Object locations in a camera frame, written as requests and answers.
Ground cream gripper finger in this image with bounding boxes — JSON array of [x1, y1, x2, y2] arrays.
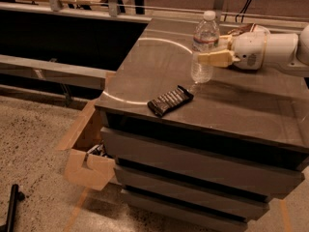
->
[[218, 35, 233, 48], [198, 49, 240, 68]]

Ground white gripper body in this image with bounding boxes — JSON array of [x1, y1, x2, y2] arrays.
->
[[231, 32, 267, 70]]

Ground clear plastic water bottle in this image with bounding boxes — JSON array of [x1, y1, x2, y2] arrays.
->
[[191, 11, 220, 83]]

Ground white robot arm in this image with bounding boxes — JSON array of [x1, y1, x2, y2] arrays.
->
[[197, 26, 309, 77]]

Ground black rxbar chocolate bar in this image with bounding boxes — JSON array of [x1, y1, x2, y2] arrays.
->
[[147, 85, 194, 117]]

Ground yellow chip bag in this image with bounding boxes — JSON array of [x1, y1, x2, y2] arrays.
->
[[228, 23, 270, 37]]

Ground grey drawer cabinet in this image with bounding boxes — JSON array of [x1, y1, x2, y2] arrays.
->
[[97, 23, 309, 232]]

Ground grey metal railing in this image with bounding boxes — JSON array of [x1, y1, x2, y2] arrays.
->
[[0, 0, 309, 92]]

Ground open cardboard box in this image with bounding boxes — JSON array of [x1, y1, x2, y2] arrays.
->
[[56, 99, 115, 190]]

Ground black pole on floor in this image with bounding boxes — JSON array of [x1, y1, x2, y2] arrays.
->
[[0, 184, 25, 232]]

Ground black hanging cables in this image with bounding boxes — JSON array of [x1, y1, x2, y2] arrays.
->
[[235, 0, 257, 23]]

